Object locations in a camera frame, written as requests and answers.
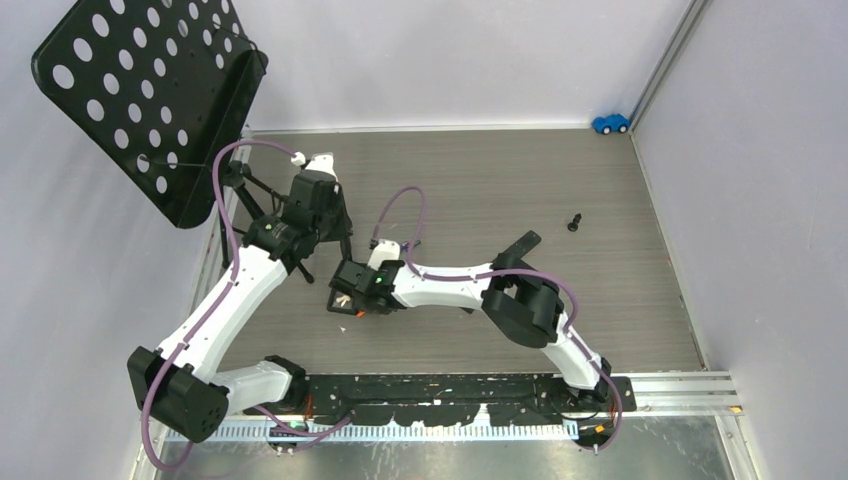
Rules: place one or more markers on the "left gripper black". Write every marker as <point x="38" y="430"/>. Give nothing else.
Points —
<point x="342" y="229"/>

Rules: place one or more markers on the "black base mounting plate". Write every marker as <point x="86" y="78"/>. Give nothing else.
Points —
<point x="441" y="400"/>

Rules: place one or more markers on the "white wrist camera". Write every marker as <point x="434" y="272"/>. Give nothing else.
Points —
<point x="323" y="162"/>
<point x="383" y="250"/>

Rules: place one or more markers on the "blue toy car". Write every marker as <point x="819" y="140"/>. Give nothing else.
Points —
<point x="612" y="123"/>

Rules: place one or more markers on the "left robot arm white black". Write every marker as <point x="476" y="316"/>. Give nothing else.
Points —
<point x="179" y="383"/>

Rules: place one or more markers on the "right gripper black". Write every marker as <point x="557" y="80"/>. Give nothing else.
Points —
<point x="361" y="306"/>

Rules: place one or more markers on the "small black knob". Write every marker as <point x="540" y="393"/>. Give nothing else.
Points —
<point x="573" y="225"/>

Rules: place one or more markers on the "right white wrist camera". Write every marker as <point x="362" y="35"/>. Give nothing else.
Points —
<point x="383" y="250"/>

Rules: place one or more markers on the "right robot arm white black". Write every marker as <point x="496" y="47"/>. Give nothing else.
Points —
<point x="524" y="304"/>

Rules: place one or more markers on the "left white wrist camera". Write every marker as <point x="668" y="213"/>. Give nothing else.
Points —
<point x="323" y="162"/>

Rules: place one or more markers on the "black perforated music stand tray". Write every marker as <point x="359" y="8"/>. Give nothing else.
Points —
<point x="160" y="86"/>

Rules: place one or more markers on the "small black square tray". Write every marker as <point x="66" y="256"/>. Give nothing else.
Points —
<point x="338" y="302"/>

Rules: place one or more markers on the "black remote plain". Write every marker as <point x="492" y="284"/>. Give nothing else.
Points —
<point x="512" y="257"/>

